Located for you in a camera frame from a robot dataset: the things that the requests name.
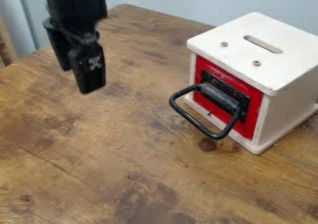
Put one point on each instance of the red drawer front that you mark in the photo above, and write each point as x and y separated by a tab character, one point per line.
216	107

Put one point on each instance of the white wooden drawer box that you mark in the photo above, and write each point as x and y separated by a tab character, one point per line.
268	60

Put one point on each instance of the wooden chair edge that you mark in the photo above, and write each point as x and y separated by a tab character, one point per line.
9	54

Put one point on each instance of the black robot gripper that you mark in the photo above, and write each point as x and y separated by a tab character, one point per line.
73	25

